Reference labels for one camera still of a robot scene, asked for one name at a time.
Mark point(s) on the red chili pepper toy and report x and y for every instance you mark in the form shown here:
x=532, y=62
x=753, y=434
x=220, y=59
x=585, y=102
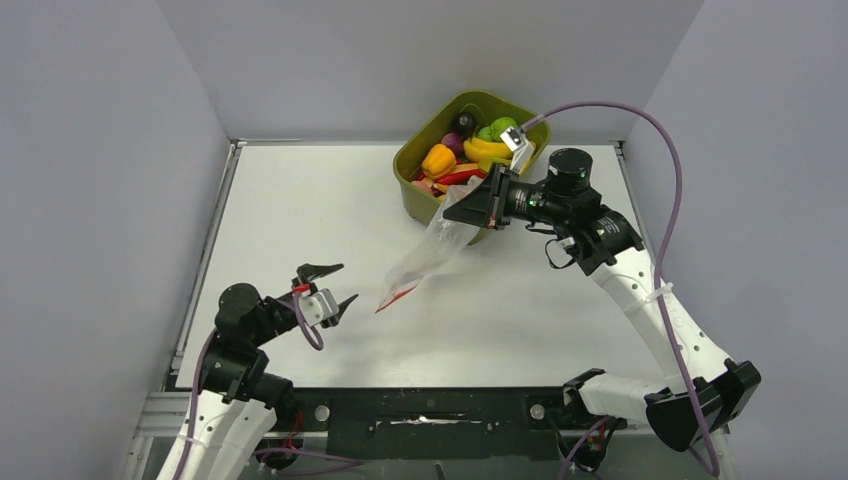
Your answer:
x=460, y=177

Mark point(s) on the clear zip top bag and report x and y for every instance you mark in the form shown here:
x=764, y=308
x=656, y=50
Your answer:
x=442, y=240

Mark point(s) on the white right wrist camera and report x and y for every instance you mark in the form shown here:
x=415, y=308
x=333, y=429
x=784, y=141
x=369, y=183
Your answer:
x=516, y=139

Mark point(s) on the yellow bell pepper toy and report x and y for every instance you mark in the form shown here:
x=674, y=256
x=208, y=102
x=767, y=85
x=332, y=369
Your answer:
x=439, y=161

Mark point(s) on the purple onion toy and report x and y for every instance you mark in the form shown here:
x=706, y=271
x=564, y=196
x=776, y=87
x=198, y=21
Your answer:
x=455, y=142

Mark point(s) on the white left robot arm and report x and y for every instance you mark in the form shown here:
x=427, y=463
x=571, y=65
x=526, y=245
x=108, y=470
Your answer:
x=237, y=411

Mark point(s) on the green lime toy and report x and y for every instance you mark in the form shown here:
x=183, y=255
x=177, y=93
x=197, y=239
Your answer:
x=500, y=125

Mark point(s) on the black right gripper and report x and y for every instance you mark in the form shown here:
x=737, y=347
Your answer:
x=487, y=205

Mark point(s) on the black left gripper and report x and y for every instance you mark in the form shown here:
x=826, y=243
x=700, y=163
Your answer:
x=313, y=272

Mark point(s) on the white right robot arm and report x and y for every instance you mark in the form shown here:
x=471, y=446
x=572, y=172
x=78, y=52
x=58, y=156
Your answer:
x=703, y=388

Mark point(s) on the yellow banana toy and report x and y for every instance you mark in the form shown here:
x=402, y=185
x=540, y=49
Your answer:
x=477, y=150

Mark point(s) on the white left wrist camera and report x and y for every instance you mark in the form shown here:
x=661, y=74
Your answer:
x=319, y=309

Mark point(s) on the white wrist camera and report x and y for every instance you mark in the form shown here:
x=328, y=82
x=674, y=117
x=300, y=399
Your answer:
x=319, y=309
x=516, y=139

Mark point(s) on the olive green plastic tub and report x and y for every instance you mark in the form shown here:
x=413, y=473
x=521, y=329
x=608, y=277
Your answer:
x=482, y=105

